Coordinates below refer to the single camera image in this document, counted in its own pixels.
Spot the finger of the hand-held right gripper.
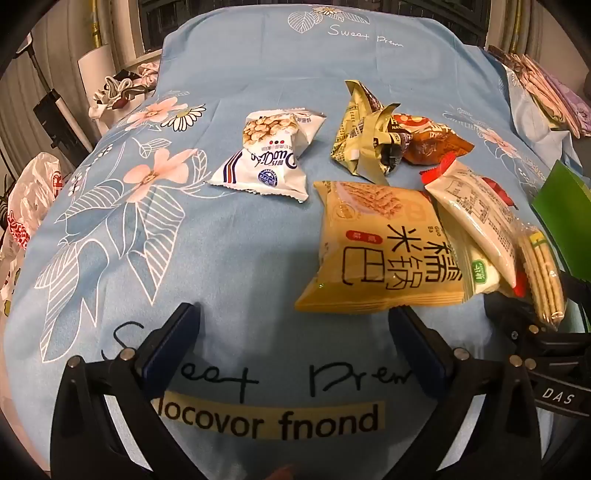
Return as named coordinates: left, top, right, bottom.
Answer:
left=485, top=292, right=573, bottom=365
left=561, top=273, right=591, bottom=330

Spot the white and blue snack packet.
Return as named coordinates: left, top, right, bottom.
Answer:
left=207, top=108, right=328, bottom=204

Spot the beige curtain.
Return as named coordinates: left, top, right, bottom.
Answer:
left=487, top=0, right=548, bottom=58
left=90, top=0, right=151, bottom=63

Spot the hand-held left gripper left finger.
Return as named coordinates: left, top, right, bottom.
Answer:
left=50, top=302, right=206, bottom=480

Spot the green snack packet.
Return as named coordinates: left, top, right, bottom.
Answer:
left=330, top=79, right=411, bottom=186

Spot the green cardboard box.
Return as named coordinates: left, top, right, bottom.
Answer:
left=530, top=159, right=591, bottom=282

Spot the cream packet with red ends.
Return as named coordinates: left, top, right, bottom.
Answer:
left=419, top=154, right=532, bottom=296

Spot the black device on stand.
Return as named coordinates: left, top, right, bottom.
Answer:
left=32, top=88, right=90, bottom=158

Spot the pile of folded clothes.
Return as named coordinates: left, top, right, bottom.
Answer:
left=485, top=46, right=591, bottom=139

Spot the yellow rice cracker packet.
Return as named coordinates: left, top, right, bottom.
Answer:
left=294, top=180, right=472, bottom=315

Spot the orange snack packet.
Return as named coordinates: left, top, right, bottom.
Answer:
left=390, top=113, right=476, bottom=166

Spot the white lampshade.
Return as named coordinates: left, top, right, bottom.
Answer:
left=76, top=44, right=116, bottom=100

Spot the clear biscuit packet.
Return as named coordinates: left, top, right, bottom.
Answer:
left=510, top=222, right=568, bottom=330

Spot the white floral cloth bundle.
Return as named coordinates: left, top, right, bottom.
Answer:
left=89, top=62, right=162, bottom=121

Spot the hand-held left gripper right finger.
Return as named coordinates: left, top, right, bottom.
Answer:
left=389, top=305, right=544, bottom=480

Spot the white plastic bag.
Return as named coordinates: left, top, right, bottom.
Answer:
left=0, top=152, right=68, bottom=315

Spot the blue pillowcase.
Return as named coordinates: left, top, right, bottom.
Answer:
left=501, top=65, right=583, bottom=171

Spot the pale yellow green-label packet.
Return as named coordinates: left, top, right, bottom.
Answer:
left=464, top=240, right=504, bottom=296

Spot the blue floral bed sheet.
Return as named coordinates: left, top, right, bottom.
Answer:
left=9, top=4, right=585, bottom=480

